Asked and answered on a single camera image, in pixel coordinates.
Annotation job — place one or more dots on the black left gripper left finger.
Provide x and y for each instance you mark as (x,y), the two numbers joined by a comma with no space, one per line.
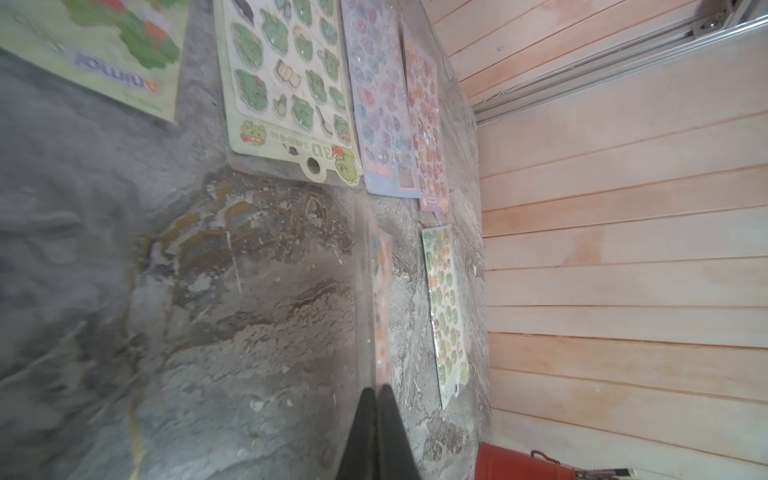
(360,457)

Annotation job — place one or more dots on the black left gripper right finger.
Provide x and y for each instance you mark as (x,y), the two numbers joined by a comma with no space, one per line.
(395,457)

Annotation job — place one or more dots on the green cactus sticker sheet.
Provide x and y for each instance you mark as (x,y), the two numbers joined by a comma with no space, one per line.
(452,365)

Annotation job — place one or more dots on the pink food sticker sheet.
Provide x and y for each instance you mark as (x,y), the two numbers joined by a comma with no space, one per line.
(372,291)

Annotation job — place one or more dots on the pink character sticker sheet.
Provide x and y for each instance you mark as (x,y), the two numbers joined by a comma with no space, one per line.
(423,104)

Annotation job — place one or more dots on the white green sticker sheet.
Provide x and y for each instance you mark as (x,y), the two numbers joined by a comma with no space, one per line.
(288,104)

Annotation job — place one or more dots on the lilac gem sticker sheet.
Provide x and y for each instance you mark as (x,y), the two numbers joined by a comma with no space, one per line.
(381,116)

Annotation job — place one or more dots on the green panda sticker sheet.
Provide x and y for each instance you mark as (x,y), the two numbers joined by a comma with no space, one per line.
(129,51)

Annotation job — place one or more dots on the red cup of pencils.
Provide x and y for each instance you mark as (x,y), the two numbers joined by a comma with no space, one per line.
(497,463)

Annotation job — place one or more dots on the aluminium frame bar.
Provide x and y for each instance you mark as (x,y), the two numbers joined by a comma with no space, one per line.
(608,47)

